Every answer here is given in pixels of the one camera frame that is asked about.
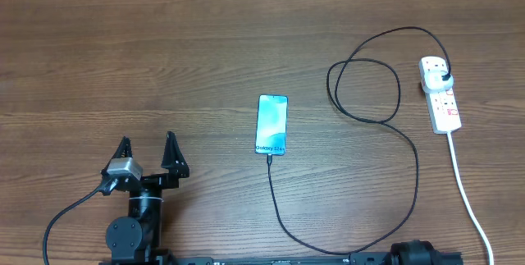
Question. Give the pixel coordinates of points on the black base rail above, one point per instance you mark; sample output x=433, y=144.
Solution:
x=373, y=258

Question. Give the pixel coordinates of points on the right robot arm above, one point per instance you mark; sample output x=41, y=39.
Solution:
x=414, y=252

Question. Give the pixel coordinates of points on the white round charger plug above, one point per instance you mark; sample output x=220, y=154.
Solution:
x=434, y=82

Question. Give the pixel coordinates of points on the blue screen smartphone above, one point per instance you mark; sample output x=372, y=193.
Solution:
x=270, y=138

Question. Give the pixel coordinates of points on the white power strip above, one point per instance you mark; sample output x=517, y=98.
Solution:
x=442, y=107

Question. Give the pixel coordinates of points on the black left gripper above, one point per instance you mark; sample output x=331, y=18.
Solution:
x=175, y=169

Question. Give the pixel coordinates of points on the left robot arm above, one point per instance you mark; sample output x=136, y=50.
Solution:
x=136, y=237

